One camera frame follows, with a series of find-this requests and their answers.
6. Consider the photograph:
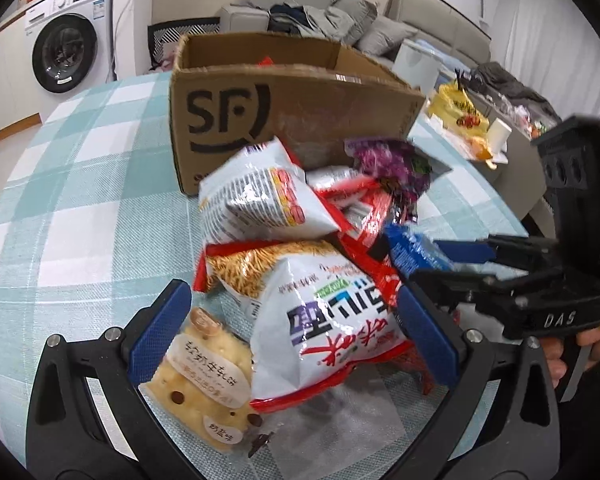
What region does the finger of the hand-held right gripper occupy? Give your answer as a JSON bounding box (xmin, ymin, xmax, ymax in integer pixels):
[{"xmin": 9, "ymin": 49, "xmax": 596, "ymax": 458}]
[
  {"xmin": 409, "ymin": 266, "xmax": 536, "ymax": 333},
  {"xmin": 432, "ymin": 234, "xmax": 563, "ymax": 281}
]

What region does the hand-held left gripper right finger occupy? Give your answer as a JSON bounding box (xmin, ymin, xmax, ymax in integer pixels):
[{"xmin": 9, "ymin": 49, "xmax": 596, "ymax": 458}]
[{"xmin": 396, "ymin": 282, "xmax": 562, "ymax": 480}]

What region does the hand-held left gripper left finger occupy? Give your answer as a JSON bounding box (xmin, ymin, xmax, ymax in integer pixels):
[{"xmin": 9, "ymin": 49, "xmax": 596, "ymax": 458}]
[{"xmin": 26, "ymin": 279, "xmax": 193, "ymax": 480}]

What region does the blue snack packet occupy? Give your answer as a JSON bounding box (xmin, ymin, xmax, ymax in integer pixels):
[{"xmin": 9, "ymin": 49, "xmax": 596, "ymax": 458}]
[{"xmin": 382, "ymin": 222, "xmax": 457, "ymax": 287}]

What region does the cream cracker packet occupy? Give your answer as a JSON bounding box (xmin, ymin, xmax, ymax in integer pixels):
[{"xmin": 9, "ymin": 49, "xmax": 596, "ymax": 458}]
[{"xmin": 139, "ymin": 307, "xmax": 262, "ymax": 454}]

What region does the dark red snack packet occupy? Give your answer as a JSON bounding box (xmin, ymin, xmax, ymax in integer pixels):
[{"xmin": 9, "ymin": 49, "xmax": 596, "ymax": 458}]
[{"xmin": 337, "ymin": 232, "xmax": 406, "ymax": 311}]

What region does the large white red snack bag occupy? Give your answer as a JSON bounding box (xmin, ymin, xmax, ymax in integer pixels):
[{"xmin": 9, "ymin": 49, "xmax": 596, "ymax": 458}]
[{"xmin": 250, "ymin": 250, "xmax": 414, "ymax": 414}]

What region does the purple snack bag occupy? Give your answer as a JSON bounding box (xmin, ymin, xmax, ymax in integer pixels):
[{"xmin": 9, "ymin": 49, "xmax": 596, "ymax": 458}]
[{"xmin": 344, "ymin": 138, "xmax": 434, "ymax": 204}]

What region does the white red snack packet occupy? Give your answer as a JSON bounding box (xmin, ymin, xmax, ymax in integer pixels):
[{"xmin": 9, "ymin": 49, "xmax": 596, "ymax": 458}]
[{"xmin": 305, "ymin": 165, "xmax": 397, "ymax": 248}]

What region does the white snack bag orange label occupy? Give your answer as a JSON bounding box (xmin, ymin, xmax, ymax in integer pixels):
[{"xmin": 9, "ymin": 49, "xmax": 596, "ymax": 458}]
[{"xmin": 197, "ymin": 137, "xmax": 342, "ymax": 249}]

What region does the brown cardboard box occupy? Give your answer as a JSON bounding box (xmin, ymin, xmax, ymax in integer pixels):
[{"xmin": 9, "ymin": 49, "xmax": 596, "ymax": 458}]
[{"xmin": 169, "ymin": 32, "xmax": 427, "ymax": 196}]

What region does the grey coffee table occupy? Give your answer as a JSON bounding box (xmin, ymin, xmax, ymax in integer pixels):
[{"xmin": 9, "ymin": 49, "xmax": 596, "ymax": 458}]
[{"xmin": 410, "ymin": 105, "xmax": 550, "ymax": 213}]

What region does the orange wrapper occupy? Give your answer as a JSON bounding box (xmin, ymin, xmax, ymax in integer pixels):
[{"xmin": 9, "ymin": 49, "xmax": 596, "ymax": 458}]
[{"xmin": 467, "ymin": 135, "xmax": 502, "ymax": 169}]

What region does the clear plastic wrapper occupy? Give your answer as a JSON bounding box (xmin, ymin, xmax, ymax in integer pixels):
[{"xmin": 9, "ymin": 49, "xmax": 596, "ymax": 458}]
[{"xmin": 272, "ymin": 360, "xmax": 411, "ymax": 444}]

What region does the white cup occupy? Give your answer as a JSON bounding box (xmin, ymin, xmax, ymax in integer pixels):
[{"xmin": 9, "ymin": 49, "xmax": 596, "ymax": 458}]
[{"xmin": 486, "ymin": 119, "xmax": 512, "ymax": 154}]

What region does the yellow plastic bag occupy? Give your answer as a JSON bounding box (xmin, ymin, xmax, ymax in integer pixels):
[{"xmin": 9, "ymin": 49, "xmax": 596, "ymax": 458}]
[{"xmin": 427, "ymin": 82, "xmax": 491, "ymax": 139}]

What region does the teal checked tablecloth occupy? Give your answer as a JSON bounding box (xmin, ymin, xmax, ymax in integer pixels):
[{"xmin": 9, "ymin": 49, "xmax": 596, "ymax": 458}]
[{"xmin": 0, "ymin": 72, "xmax": 531, "ymax": 467}]

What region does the small black clip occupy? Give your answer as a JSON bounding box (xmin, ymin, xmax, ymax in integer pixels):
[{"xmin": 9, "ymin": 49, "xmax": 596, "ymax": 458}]
[{"xmin": 247, "ymin": 430, "xmax": 274, "ymax": 459}]

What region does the black device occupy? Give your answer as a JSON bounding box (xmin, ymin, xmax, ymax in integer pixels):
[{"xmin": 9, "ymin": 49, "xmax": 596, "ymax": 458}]
[{"xmin": 452, "ymin": 71, "xmax": 481, "ymax": 92}]

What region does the dark grey jacket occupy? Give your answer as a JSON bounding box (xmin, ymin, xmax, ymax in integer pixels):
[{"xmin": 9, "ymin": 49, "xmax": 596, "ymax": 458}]
[{"xmin": 472, "ymin": 62, "xmax": 561, "ymax": 117}]

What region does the white lidded bin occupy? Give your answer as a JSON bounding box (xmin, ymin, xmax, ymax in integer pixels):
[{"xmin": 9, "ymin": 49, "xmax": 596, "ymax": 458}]
[{"xmin": 391, "ymin": 40, "xmax": 442, "ymax": 89}]

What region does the light blue bolster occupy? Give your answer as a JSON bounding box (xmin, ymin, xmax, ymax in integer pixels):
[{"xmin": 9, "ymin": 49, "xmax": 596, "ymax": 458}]
[{"xmin": 412, "ymin": 37, "xmax": 456, "ymax": 61}]

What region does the white curtain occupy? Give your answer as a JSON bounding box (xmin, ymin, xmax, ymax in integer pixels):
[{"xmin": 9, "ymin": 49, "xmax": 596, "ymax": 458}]
[{"xmin": 522, "ymin": 0, "xmax": 600, "ymax": 113}]

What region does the grey pillow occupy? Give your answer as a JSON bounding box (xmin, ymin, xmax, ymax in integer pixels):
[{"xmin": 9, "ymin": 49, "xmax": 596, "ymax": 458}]
[
  {"xmin": 357, "ymin": 15, "xmax": 419, "ymax": 59},
  {"xmin": 325, "ymin": 0, "xmax": 379, "ymax": 44}
]

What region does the white kitchen cabinet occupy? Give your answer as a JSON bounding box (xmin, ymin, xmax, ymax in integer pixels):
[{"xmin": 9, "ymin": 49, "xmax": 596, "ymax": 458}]
[{"xmin": 0, "ymin": 0, "xmax": 47, "ymax": 147}]

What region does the black jacket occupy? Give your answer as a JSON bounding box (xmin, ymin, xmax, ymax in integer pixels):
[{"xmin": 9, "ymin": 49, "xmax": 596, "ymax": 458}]
[{"xmin": 267, "ymin": 4, "xmax": 311, "ymax": 36}]

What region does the white washing machine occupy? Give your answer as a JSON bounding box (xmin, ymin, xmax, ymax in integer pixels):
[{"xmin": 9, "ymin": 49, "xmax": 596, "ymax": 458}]
[{"xmin": 24, "ymin": 0, "xmax": 117, "ymax": 95}]

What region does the black white patterned bag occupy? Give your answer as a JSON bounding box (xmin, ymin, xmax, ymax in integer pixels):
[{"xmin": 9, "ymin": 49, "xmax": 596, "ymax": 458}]
[{"xmin": 147, "ymin": 17, "xmax": 222, "ymax": 72}]

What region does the grey sofa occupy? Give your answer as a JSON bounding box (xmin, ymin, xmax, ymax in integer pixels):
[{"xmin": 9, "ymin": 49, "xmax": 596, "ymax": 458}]
[{"xmin": 220, "ymin": 0, "xmax": 493, "ymax": 68}]

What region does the white cable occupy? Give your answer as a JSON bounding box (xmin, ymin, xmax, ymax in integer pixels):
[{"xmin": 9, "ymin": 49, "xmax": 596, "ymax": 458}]
[{"xmin": 113, "ymin": 0, "xmax": 137, "ymax": 81}]

